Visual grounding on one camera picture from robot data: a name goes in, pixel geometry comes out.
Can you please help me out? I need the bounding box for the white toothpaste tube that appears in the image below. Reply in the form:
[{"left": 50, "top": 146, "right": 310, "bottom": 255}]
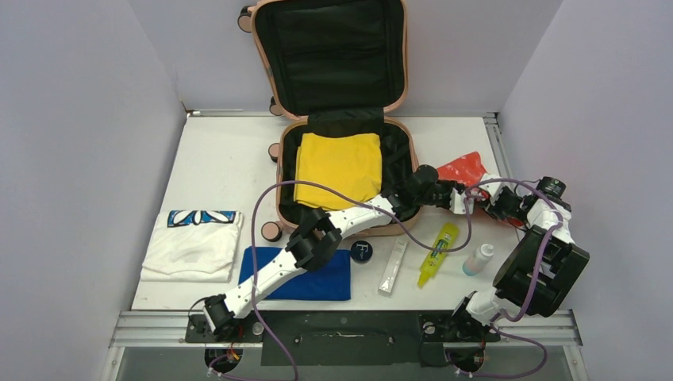
[{"left": 378, "top": 237, "right": 408, "bottom": 296}]

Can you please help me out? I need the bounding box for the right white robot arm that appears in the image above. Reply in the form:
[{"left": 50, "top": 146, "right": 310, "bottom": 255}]
[{"left": 448, "top": 174, "right": 590, "bottom": 340}]

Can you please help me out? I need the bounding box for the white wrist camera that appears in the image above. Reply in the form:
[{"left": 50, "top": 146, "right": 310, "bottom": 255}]
[
  {"left": 477, "top": 173, "right": 506, "bottom": 202},
  {"left": 449, "top": 188, "right": 474, "bottom": 215}
]

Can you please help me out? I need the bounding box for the small white teal bottle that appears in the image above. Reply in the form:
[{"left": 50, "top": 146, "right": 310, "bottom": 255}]
[{"left": 462, "top": 244, "right": 494, "bottom": 276}]

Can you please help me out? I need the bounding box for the blue folded towel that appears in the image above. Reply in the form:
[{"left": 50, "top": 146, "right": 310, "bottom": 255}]
[{"left": 239, "top": 247, "right": 351, "bottom": 302}]

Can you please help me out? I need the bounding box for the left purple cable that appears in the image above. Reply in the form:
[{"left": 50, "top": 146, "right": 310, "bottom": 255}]
[{"left": 208, "top": 180, "right": 475, "bottom": 381}]

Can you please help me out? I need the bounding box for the aluminium frame rail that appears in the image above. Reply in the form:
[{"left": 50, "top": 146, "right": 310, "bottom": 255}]
[{"left": 102, "top": 112, "right": 587, "bottom": 380}]

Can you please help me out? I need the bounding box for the white folded shirt blue print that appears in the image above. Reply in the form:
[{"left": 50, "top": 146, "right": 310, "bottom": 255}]
[{"left": 140, "top": 210, "right": 244, "bottom": 283}]

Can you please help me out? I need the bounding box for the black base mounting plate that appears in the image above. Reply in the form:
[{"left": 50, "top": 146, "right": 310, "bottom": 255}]
[{"left": 184, "top": 310, "right": 500, "bottom": 367}]

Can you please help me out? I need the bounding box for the yellow green bottle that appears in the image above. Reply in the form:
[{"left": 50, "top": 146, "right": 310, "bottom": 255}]
[{"left": 417, "top": 223, "right": 460, "bottom": 289}]

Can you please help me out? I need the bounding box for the pink open suitcase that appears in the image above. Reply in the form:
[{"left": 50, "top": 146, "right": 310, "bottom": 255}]
[{"left": 237, "top": 1, "right": 419, "bottom": 241}]

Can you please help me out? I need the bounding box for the red white patterned cloth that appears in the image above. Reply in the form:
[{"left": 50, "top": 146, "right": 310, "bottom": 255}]
[{"left": 437, "top": 152, "right": 525, "bottom": 231}]

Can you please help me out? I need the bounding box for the round dark blue tin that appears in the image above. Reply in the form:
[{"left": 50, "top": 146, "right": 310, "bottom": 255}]
[{"left": 349, "top": 240, "right": 374, "bottom": 264}]

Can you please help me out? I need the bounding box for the yellow cloth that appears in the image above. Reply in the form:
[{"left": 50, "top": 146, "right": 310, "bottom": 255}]
[{"left": 295, "top": 133, "right": 383, "bottom": 202}]

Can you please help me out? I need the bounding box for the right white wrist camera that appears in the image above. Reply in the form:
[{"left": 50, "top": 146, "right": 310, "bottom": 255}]
[{"left": 477, "top": 173, "right": 506, "bottom": 202}]

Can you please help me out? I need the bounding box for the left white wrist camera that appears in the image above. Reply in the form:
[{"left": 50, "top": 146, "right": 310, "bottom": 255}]
[{"left": 449, "top": 188, "right": 474, "bottom": 215}]

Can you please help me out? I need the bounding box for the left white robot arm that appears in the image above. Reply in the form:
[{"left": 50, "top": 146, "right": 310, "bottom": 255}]
[{"left": 203, "top": 165, "right": 466, "bottom": 341}]

